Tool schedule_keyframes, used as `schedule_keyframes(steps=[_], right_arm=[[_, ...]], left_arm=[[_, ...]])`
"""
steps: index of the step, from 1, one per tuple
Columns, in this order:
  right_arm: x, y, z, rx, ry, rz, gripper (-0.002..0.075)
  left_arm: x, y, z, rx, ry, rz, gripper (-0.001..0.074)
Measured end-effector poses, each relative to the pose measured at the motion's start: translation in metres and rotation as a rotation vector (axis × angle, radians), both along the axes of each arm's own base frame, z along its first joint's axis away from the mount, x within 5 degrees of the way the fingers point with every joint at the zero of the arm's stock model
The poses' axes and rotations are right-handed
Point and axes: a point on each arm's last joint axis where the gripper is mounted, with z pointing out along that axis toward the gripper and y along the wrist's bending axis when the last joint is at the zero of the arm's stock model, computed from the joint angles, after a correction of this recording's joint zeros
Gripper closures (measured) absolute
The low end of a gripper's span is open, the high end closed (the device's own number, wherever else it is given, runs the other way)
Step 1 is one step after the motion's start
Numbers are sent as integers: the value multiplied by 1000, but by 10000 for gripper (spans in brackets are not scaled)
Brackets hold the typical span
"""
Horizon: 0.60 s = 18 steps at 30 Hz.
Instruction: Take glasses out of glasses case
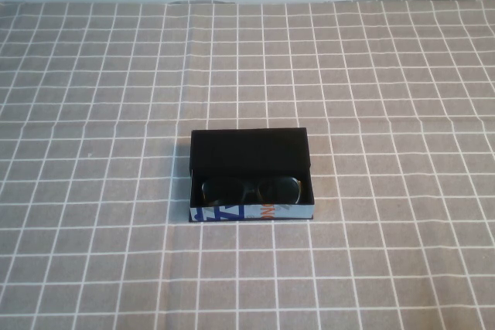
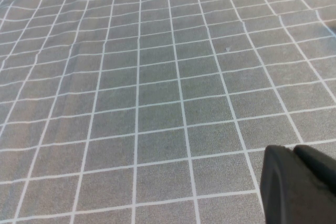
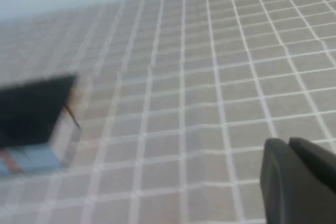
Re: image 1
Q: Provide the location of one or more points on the black tortoiseshell glasses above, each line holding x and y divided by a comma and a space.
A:
279, 191

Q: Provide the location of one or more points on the grey white-checked tablecloth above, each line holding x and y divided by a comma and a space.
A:
116, 75

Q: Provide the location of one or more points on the black printed glasses case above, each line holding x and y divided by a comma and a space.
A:
247, 152

